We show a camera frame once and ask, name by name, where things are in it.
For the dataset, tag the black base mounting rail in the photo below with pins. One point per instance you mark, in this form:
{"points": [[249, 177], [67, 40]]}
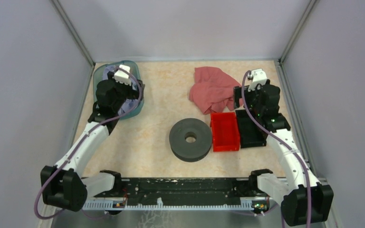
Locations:
{"points": [[188, 194]]}

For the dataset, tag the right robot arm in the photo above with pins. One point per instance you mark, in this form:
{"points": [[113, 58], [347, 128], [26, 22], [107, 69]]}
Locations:
{"points": [[303, 199]]}

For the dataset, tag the teal plastic tray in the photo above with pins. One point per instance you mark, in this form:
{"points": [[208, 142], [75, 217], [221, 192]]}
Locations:
{"points": [[100, 74]]}

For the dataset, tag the pink cloth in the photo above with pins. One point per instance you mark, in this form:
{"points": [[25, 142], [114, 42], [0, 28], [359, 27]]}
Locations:
{"points": [[212, 90]]}

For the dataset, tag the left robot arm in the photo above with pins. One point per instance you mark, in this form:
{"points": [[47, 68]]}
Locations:
{"points": [[62, 184]]}

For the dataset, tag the red plastic bin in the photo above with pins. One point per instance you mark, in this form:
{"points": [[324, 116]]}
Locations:
{"points": [[225, 133]]}

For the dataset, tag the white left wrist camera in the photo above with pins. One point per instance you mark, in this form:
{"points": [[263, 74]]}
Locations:
{"points": [[121, 74]]}

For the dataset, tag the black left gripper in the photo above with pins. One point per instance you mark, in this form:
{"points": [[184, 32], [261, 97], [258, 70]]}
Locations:
{"points": [[133, 94]]}

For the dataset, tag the lavender cloth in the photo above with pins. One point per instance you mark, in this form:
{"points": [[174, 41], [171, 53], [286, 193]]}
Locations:
{"points": [[128, 105]]}

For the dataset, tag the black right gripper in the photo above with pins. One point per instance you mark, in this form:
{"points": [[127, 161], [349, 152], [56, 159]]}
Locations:
{"points": [[237, 95]]}

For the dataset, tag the black cable spool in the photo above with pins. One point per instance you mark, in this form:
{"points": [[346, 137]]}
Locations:
{"points": [[190, 139]]}

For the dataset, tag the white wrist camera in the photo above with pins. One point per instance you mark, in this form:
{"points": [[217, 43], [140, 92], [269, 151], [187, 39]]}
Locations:
{"points": [[257, 77], [121, 74]]}

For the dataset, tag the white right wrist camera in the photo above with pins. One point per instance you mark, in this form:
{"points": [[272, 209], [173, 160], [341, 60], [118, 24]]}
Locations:
{"points": [[257, 77]]}

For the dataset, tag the black plastic bin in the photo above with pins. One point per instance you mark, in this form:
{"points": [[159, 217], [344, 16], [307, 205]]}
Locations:
{"points": [[250, 135]]}

